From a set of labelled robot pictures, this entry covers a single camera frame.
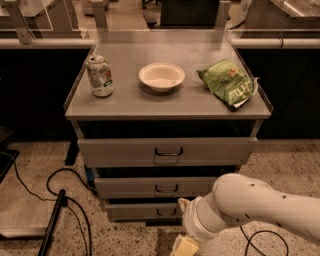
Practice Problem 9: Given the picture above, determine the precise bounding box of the green chip bag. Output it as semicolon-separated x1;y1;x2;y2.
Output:
197;59;258;111

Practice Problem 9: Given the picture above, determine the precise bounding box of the white horizontal rail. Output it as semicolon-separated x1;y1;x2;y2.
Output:
0;38;320;49

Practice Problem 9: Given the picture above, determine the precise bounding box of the white paper bowl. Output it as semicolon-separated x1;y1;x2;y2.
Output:
139;63;185;92

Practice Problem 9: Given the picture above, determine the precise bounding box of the black floor cable right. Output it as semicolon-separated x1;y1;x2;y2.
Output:
239;226;290;256

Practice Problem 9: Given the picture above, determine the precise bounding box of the grey drawer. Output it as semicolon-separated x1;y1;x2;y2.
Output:
78;137;257;168
105;203;182;222
95;177;217;199

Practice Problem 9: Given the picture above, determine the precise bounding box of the black power strip bar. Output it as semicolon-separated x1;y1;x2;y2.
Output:
38;189;67;256

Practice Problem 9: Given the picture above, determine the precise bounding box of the crushed white soda can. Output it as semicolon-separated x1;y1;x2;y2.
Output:
86;54;114;97

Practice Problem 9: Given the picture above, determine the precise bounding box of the black floor cable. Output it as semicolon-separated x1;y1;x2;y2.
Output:
0;151;98;256
239;226;290;256

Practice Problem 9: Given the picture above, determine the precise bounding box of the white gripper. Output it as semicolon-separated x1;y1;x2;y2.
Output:
169;197;219;256

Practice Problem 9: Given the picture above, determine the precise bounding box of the black floor cable left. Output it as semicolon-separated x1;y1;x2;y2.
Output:
0;151;98;256

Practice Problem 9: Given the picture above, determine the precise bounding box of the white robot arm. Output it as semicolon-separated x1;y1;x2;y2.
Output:
170;173;320;256

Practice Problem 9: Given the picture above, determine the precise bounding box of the grey top drawer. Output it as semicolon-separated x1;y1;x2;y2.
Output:
78;137;257;168

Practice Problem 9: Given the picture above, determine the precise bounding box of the dark object at left edge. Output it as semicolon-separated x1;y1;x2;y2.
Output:
0;125;20;184

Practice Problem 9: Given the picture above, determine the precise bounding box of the grey metal drawer cabinet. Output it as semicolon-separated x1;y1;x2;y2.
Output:
66;30;272;207

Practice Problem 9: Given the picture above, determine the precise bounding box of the grey bottom drawer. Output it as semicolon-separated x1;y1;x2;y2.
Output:
105;203;182;222

